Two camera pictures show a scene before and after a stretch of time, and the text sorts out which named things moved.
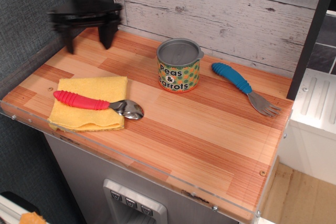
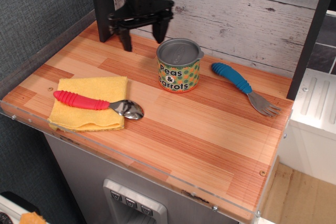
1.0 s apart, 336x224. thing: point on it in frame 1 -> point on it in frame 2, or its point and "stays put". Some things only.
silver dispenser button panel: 127,205 stays put
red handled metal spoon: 128,108 stays put
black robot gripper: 93,7 -> 141,9
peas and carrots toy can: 178,64 stays put
